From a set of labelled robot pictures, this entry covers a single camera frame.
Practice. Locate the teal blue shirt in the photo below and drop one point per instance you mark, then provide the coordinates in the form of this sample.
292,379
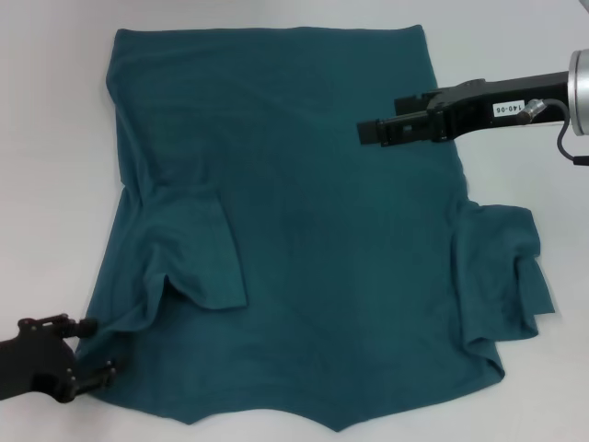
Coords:
299,207

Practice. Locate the metal right wrist connector plug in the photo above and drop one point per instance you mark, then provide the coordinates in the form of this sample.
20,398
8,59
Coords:
534,109

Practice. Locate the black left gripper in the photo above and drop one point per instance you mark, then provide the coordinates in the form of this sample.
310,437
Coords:
37,359

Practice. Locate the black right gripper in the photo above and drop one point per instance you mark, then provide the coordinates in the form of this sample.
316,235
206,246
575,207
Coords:
465,108

